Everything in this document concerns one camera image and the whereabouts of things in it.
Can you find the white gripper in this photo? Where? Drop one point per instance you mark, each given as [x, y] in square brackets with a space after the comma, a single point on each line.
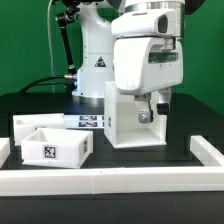
[142, 65]

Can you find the white drawer cabinet frame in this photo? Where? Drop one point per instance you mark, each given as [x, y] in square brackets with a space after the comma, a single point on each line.
[121, 125]

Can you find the white drawer box front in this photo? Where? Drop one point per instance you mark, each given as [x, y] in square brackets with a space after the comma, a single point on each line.
[61, 148]

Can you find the white drawer box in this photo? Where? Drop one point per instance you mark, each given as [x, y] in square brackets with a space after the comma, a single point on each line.
[61, 148]
[24, 125]

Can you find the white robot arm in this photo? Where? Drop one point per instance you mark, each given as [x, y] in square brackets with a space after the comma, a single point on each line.
[98, 41]

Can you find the white drawer box rear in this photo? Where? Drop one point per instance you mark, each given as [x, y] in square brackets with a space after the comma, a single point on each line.
[24, 125]

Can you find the marker sheet on table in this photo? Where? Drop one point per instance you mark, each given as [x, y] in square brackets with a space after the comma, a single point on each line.
[84, 121]

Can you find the white right barrier rail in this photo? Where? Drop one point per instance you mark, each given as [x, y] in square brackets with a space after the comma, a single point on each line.
[206, 153]

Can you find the white barrier rail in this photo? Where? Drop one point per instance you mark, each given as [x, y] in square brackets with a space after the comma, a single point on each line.
[206, 153]
[108, 181]
[4, 150]

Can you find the black camera stand pole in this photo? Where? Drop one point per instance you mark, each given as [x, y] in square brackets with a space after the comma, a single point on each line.
[63, 19]

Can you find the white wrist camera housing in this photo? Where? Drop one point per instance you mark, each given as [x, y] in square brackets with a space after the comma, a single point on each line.
[153, 22]

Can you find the white left barrier rail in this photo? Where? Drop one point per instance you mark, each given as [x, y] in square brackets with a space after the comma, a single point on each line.
[4, 150]

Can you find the white front barrier rail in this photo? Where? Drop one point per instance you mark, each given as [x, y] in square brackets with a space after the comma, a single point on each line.
[108, 181]

